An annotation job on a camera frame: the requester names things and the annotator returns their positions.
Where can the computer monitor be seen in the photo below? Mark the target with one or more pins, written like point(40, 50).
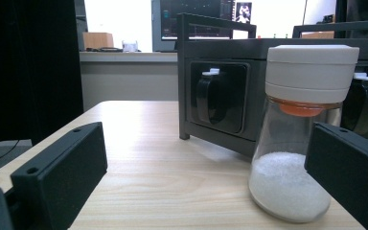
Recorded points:
point(188, 19)

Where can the black curtain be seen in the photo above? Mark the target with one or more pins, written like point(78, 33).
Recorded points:
point(361, 9)
point(28, 70)

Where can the black and white poster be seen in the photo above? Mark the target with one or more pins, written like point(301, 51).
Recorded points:
point(243, 12)

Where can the dark grey seasoning rack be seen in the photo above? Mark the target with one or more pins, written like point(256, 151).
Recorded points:
point(223, 48)

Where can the glass salt shaker white lid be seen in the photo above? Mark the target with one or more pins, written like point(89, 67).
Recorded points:
point(287, 185)

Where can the cardboard box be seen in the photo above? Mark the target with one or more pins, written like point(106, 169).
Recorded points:
point(97, 40)

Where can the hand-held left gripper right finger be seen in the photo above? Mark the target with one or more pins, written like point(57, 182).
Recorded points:
point(351, 172)

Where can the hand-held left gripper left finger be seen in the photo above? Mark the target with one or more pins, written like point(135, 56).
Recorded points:
point(60, 172)

